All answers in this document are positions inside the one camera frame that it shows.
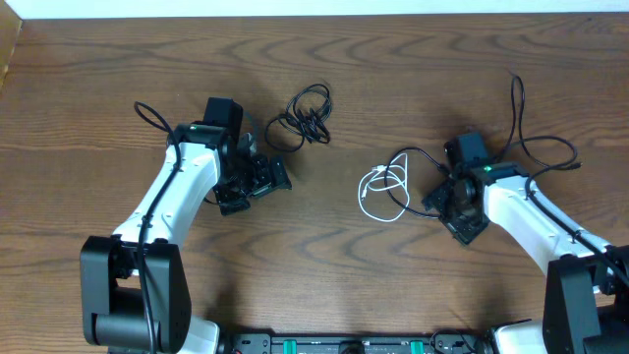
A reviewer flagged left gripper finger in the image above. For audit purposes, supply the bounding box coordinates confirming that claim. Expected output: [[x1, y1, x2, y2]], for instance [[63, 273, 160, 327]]
[[218, 197, 251, 216], [269, 155, 292, 190]]

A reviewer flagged short black cable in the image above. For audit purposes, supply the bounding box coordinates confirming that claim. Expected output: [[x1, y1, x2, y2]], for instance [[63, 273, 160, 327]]
[[263, 83, 334, 153]]

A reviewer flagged white usb cable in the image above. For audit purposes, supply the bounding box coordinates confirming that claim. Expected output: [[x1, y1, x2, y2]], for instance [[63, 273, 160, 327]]
[[357, 151, 412, 223]]

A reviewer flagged long black cable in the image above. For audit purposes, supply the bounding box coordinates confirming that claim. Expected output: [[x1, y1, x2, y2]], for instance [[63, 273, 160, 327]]
[[382, 71, 584, 220]]

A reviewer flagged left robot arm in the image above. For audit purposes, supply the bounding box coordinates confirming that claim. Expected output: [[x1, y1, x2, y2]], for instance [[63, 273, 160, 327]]
[[80, 97, 292, 353]]

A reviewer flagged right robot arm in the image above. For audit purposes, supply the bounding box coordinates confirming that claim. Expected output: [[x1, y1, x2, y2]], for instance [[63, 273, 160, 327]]
[[423, 133, 628, 354]]

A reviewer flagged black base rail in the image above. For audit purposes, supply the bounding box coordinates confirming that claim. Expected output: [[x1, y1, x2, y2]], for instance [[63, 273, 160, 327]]
[[216, 331, 496, 354]]

